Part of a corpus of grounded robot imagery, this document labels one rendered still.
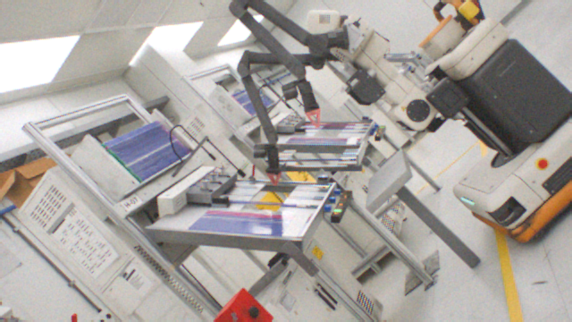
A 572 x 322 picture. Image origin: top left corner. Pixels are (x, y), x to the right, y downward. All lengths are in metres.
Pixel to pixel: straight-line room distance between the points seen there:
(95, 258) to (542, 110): 2.05
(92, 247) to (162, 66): 3.69
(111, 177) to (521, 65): 1.83
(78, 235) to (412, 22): 8.17
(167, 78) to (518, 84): 4.31
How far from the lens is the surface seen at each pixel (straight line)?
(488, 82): 2.36
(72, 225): 2.61
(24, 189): 2.74
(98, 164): 2.55
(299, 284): 2.53
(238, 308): 1.85
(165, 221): 2.47
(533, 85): 2.41
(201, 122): 3.77
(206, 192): 2.59
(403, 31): 9.98
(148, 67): 6.11
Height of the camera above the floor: 0.98
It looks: level
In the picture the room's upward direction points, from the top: 45 degrees counter-clockwise
